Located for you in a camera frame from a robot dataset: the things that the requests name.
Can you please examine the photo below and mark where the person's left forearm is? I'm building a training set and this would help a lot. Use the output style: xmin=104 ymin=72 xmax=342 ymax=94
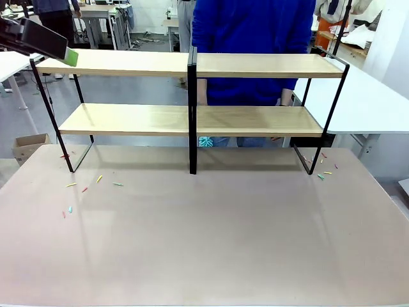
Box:
xmin=281 ymin=88 xmax=295 ymax=107

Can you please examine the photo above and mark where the wooden shelf unit black frame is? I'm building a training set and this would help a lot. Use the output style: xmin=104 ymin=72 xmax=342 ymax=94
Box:
xmin=29 ymin=47 xmax=194 ymax=175
xmin=187 ymin=46 xmax=351 ymax=176

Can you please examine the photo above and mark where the person in white and orange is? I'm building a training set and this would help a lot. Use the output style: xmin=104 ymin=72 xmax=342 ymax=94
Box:
xmin=314 ymin=0 xmax=352 ymax=49

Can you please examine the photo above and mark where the white table with round leg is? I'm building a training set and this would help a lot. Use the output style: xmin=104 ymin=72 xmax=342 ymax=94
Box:
xmin=0 ymin=51 xmax=45 ymax=135

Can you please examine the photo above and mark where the small background desk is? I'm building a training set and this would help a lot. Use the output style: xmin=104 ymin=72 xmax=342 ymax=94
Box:
xmin=161 ymin=18 xmax=180 ymax=52

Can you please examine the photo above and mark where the cardboard box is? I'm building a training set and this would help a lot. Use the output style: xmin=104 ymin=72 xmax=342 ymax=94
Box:
xmin=12 ymin=133 xmax=52 ymax=166

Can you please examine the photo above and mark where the large white table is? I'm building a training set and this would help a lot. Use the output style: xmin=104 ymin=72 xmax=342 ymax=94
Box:
xmin=292 ymin=47 xmax=409 ymax=159

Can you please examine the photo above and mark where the person in grey trousers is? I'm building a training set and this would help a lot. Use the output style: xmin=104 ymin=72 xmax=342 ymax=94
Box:
xmin=177 ymin=0 xmax=196 ymax=54

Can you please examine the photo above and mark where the person's right forearm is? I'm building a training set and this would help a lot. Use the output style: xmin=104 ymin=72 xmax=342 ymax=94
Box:
xmin=197 ymin=78 xmax=209 ymax=106

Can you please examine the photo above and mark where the grey background desk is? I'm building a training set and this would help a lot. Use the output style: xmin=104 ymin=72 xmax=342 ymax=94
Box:
xmin=73 ymin=4 xmax=129 ymax=51

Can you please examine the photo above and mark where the person in blue sweater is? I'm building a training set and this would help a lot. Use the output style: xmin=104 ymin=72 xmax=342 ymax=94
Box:
xmin=191 ymin=0 xmax=317 ymax=148

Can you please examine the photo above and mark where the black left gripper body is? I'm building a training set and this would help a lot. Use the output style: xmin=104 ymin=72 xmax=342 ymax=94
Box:
xmin=0 ymin=17 xmax=25 ymax=53

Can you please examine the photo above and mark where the person in dark blue clothes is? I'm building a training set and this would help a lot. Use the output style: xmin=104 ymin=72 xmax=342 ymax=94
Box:
xmin=31 ymin=0 xmax=82 ymax=80

